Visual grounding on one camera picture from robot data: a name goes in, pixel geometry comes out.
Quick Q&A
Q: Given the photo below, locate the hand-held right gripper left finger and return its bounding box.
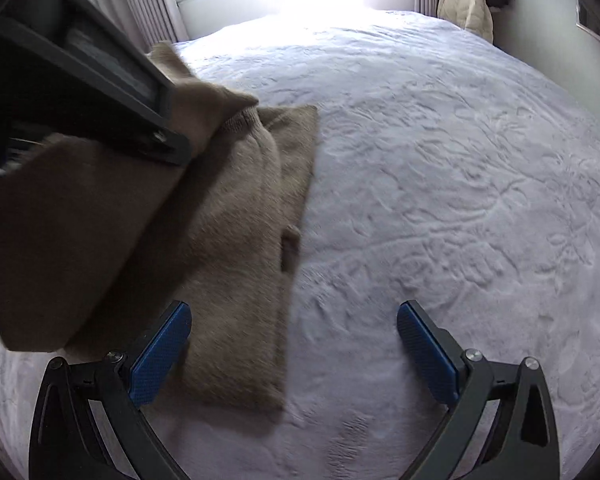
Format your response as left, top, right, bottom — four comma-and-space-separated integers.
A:
28, 301, 193, 480

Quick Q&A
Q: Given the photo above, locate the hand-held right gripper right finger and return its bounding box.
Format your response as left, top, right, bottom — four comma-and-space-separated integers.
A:
396, 300, 561, 480

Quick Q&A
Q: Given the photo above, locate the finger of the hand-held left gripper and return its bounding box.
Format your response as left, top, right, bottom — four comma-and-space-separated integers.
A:
0, 0, 193, 167

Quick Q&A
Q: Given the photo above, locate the brown knit sweater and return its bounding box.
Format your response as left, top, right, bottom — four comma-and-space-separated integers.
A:
0, 41, 322, 414

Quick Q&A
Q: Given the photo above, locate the white quilted bedspread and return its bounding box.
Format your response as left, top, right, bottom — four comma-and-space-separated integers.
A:
0, 9, 600, 480

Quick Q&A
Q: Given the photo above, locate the beige hanging coat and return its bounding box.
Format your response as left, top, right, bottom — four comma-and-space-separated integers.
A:
437, 0, 495, 44

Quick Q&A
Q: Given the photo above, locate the dark wall picture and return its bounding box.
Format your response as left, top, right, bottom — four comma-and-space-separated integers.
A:
575, 0, 600, 42

